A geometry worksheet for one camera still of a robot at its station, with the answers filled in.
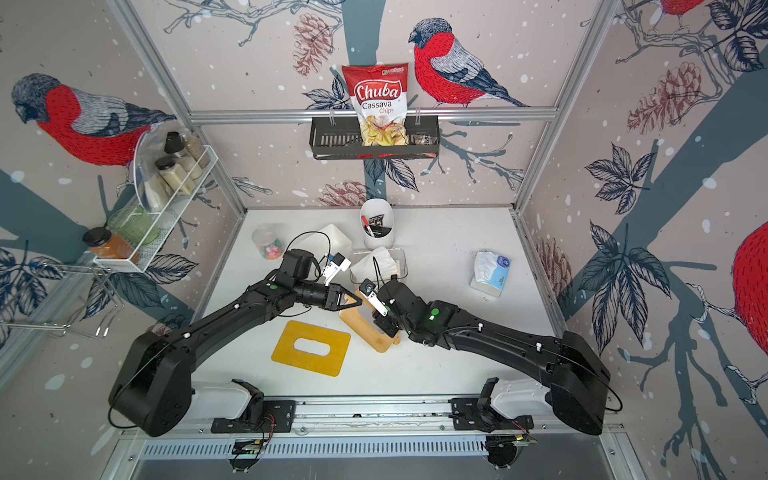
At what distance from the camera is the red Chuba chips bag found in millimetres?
810

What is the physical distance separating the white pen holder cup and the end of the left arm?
0.27 metres

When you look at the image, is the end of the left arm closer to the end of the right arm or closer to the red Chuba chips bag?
the end of the right arm

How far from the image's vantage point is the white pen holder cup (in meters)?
1.02
